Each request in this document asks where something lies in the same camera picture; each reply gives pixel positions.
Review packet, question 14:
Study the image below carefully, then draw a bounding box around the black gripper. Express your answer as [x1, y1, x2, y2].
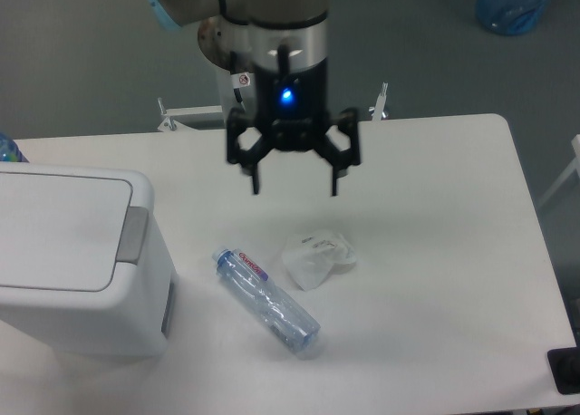
[226, 60, 362, 197]

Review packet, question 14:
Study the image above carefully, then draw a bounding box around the white push-lid trash can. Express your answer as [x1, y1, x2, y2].
[1, 162, 177, 357]

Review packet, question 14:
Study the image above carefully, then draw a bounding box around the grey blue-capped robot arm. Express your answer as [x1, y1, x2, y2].
[148, 0, 361, 195]

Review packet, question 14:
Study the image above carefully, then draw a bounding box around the white clamp with bolt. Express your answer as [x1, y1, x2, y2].
[368, 82, 389, 121]

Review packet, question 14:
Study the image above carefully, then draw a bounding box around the crumpled white plastic wrapper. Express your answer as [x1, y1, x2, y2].
[282, 229, 357, 291]

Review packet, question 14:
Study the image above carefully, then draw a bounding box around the clear plastic water bottle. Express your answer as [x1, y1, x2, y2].
[212, 247, 321, 352]

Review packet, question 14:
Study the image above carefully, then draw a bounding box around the blue plastic bag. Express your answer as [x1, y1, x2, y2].
[475, 0, 549, 36]

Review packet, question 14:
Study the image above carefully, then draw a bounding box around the blue bottle at left edge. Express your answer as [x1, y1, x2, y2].
[0, 132, 28, 162]

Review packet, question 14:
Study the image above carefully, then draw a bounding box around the black device at table corner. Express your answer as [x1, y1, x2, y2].
[547, 347, 579, 395]

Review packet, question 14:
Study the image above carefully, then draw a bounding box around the white frame at right edge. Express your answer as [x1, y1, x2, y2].
[537, 135, 579, 212]

